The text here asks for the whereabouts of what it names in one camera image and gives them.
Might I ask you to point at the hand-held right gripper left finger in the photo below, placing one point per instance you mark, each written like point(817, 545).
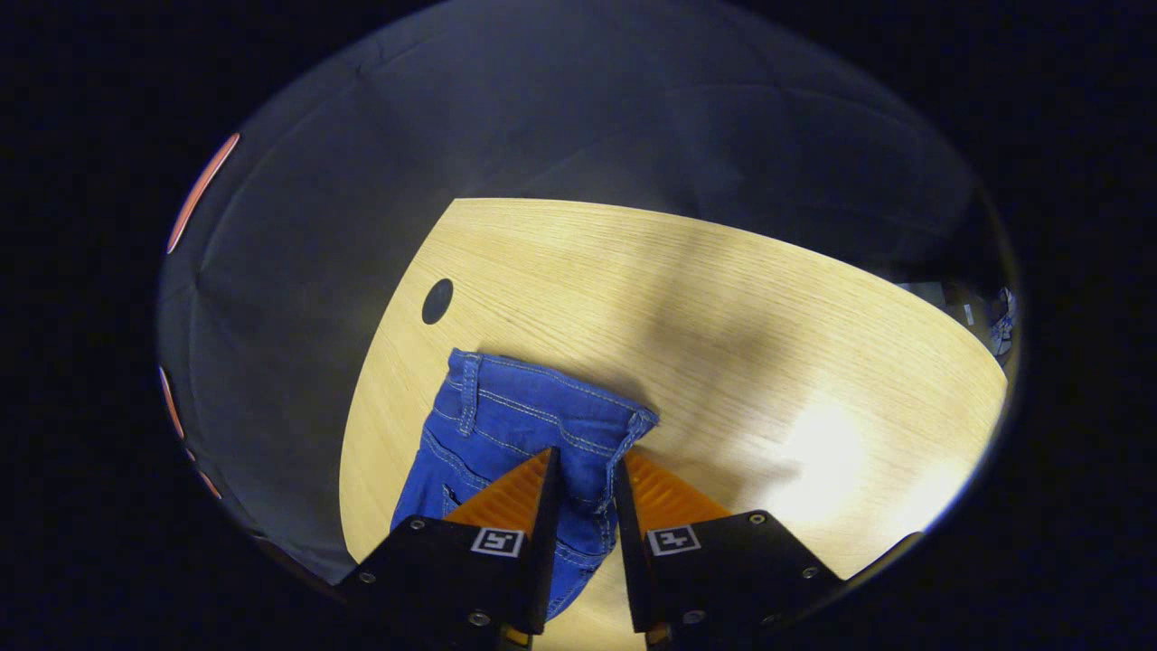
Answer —
point(547, 542)

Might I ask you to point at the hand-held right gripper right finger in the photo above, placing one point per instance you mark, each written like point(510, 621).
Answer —
point(628, 542)

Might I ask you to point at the blue jeans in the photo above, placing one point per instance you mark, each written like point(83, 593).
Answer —
point(506, 425)

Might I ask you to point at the black backdrop cloth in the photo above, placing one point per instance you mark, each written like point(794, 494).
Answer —
point(298, 271)

